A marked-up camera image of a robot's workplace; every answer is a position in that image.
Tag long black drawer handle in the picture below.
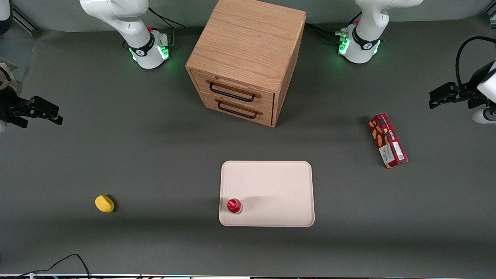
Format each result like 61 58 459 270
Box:
206 79 262 103

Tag black arm base cables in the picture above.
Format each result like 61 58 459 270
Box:
147 7 187 49
305 13 363 45

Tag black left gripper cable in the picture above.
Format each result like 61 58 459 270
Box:
455 36 496 88

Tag beige plastic tray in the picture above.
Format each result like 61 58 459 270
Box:
219 160 315 227

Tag wooden drawer with short handle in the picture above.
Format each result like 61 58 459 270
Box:
199 92 273 127

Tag red tartan cookie box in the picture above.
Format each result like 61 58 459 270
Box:
368 112 408 169

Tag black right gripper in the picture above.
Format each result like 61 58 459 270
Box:
0 88 64 129

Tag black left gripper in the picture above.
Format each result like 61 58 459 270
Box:
429 61 495 109

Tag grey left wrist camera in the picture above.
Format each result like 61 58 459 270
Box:
472 106 496 124

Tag short black drawer handle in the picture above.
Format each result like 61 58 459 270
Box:
215 98 264 120

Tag black right arm base cables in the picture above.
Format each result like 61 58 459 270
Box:
147 7 187 49

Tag yellow lemon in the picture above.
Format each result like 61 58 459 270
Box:
95 195 115 214

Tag black left arm base cables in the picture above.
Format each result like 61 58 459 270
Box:
305 13 363 45

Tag wooden drawer cabinet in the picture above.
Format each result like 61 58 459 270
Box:
185 0 307 128

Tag wooden drawer with long handle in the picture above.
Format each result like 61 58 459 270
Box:
191 70 275 113

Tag thin black table cable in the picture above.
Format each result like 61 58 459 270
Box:
15 253 92 279

